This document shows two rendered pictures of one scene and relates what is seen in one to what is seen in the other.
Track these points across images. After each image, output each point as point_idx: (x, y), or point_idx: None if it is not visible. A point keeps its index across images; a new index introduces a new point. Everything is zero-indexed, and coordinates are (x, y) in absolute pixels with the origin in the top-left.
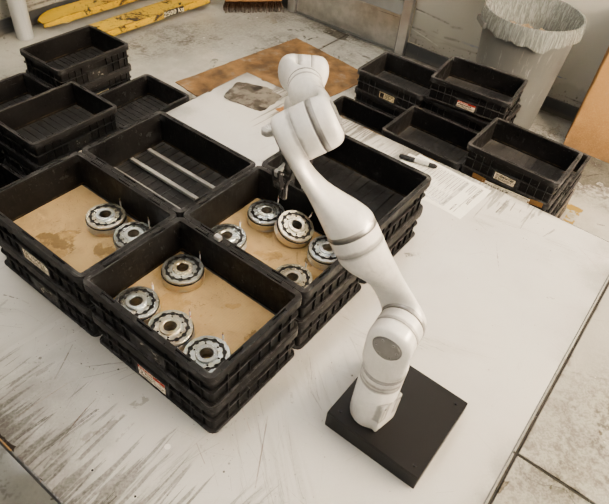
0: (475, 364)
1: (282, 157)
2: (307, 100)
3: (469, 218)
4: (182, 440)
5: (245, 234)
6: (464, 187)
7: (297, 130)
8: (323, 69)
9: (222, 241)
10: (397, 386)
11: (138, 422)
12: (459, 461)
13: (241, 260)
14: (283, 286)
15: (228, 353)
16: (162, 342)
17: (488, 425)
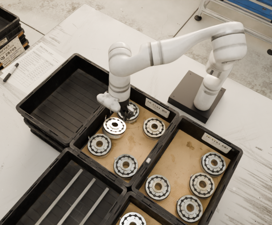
0: (161, 67)
1: (126, 105)
2: (232, 31)
3: (64, 55)
4: (229, 182)
5: (123, 154)
6: (37, 53)
7: (245, 42)
8: (127, 44)
9: (149, 158)
10: None
11: (226, 206)
12: None
13: (163, 146)
14: (177, 123)
15: (210, 152)
16: (230, 177)
17: (190, 67)
